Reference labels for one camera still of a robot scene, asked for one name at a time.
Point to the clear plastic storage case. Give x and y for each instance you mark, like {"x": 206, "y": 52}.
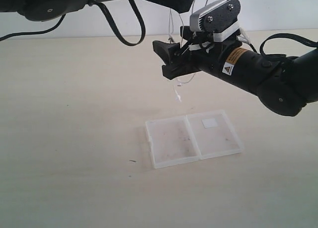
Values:
{"x": 191, "y": 137}

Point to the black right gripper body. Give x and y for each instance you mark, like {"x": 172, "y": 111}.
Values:
{"x": 201, "y": 51}

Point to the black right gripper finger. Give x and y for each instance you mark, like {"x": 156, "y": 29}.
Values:
{"x": 168, "y": 52}
{"x": 175, "y": 70}

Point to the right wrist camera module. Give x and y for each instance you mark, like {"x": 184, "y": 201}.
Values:
{"x": 219, "y": 18}

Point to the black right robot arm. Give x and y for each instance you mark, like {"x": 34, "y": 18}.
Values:
{"x": 284, "y": 84}

